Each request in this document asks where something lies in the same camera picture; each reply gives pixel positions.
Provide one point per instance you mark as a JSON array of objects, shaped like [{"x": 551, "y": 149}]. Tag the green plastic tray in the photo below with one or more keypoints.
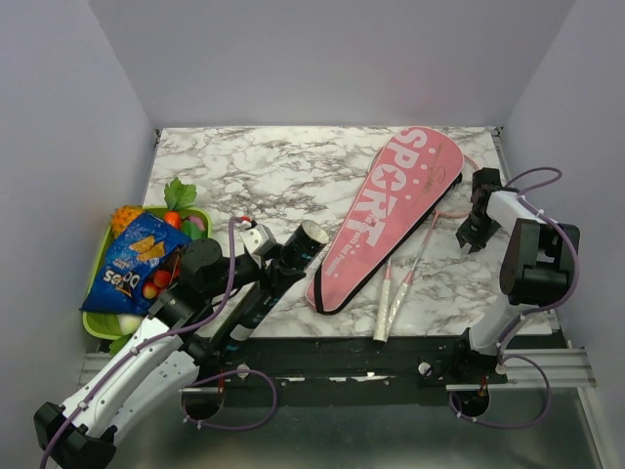
[{"x": 104, "y": 325}]

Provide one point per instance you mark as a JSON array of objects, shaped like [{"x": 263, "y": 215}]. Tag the orange toy pineapple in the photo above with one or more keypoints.
[{"x": 122, "y": 217}]

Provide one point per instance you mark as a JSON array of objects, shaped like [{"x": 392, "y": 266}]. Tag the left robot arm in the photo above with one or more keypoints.
[{"x": 204, "y": 317}]

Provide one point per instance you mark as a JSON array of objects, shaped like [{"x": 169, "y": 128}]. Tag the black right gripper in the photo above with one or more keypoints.
[{"x": 464, "y": 234}]

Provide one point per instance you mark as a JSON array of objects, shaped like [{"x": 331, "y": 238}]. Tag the pink toy fruit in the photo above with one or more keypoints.
[{"x": 198, "y": 222}]

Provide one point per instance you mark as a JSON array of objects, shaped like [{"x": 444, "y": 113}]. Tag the blue Doritos chip bag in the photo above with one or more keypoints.
[{"x": 129, "y": 263}]

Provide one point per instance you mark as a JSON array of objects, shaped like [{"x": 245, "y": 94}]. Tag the pink badminton racket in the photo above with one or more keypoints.
[
  {"x": 443, "y": 214},
  {"x": 389, "y": 305}
]

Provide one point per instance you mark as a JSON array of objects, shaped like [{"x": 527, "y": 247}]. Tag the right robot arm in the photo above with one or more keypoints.
[{"x": 539, "y": 271}]

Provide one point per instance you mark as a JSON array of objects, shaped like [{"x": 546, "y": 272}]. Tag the red toy cherries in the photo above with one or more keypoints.
[{"x": 156, "y": 283}]

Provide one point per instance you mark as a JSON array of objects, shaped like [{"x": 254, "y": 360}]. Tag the aluminium rail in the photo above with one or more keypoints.
[{"x": 522, "y": 369}]

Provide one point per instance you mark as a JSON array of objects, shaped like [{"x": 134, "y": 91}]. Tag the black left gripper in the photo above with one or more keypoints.
[{"x": 281, "y": 280}]

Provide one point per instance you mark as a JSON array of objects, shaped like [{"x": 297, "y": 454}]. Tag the pink badminton racket left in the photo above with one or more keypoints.
[{"x": 389, "y": 305}]

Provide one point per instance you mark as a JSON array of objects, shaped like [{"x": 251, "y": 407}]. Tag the white toy onion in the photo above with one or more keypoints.
[{"x": 128, "y": 324}]

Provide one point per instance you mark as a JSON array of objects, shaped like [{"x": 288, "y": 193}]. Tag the pink badminton racket right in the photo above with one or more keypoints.
[{"x": 443, "y": 214}]

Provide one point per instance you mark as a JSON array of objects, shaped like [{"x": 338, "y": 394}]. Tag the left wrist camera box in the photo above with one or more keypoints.
[{"x": 258, "y": 240}]

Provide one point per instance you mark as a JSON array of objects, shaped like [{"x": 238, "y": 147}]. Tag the black shuttlecock tube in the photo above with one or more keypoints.
[{"x": 298, "y": 251}]

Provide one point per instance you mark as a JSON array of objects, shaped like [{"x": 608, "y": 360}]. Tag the pink racket bag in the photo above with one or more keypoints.
[{"x": 411, "y": 174}]

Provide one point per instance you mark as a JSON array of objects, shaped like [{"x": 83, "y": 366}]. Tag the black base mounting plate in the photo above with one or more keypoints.
[{"x": 320, "y": 372}]

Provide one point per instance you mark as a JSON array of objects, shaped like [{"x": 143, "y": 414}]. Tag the orange toy carrot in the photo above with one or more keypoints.
[{"x": 173, "y": 219}]

